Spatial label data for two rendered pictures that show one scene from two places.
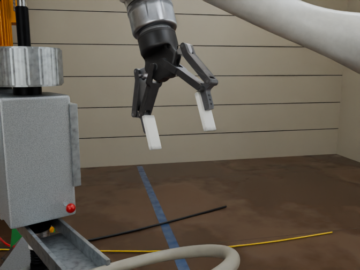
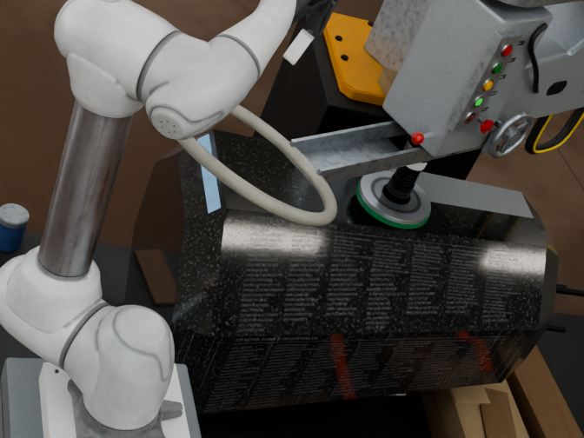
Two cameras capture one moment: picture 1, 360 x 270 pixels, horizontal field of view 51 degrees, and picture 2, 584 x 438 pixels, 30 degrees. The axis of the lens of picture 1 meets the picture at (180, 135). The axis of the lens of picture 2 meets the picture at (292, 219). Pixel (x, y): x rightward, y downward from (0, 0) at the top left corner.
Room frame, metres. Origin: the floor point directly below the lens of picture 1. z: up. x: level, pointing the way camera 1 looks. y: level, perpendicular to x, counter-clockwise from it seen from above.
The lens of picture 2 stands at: (0.30, -1.84, 2.59)
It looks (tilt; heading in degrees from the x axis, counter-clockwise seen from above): 37 degrees down; 73
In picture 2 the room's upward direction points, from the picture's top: 24 degrees clockwise
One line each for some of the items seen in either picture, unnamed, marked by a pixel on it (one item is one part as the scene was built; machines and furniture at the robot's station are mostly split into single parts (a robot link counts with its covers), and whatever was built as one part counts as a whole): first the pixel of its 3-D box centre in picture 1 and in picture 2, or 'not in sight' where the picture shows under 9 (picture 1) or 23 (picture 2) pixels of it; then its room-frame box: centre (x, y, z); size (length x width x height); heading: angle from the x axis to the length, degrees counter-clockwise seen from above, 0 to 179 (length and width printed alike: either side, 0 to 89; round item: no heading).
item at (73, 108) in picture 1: (71, 143); (483, 81); (1.26, 0.38, 1.38); 0.08 x 0.03 x 0.28; 37
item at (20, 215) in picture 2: not in sight; (10, 227); (0.25, 0.90, 0.08); 0.10 x 0.10 x 0.13
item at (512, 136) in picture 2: not in sight; (501, 126); (1.42, 0.48, 1.20); 0.15 x 0.10 x 0.15; 37
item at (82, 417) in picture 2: not in sight; (129, 408); (0.57, -0.42, 0.89); 0.22 x 0.18 x 0.06; 13
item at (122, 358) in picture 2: not in sight; (128, 359); (0.54, -0.42, 1.03); 0.18 x 0.16 x 0.22; 149
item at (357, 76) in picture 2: not in sight; (395, 64); (1.40, 1.43, 0.76); 0.49 x 0.49 x 0.05; 7
